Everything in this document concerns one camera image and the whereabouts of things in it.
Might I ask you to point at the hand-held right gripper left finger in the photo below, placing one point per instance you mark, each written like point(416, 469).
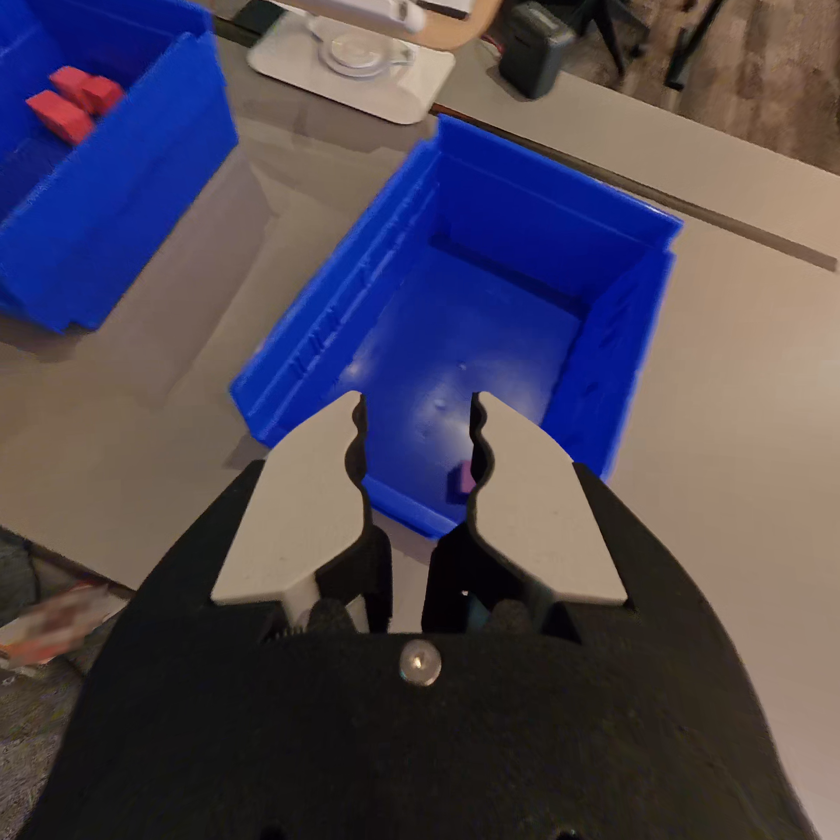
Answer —
point(295, 525)

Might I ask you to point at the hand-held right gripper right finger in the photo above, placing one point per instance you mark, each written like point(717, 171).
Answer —
point(544, 525)

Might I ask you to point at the purple cube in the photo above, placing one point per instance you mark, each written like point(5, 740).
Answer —
point(463, 482)

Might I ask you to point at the blue plastic bin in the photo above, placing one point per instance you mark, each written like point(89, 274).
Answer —
point(472, 315)
point(131, 197)

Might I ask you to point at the red cube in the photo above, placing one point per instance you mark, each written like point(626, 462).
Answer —
point(59, 117)
point(69, 82)
point(102, 95)

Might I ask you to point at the red white booklet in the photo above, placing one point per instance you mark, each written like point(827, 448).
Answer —
point(65, 623)

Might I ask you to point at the black box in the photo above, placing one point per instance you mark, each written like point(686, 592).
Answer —
point(535, 49)

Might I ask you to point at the black office chair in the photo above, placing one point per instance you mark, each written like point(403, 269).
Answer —
point(623, 33)

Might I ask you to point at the white clip bar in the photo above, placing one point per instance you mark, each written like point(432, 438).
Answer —
point(367, 10)

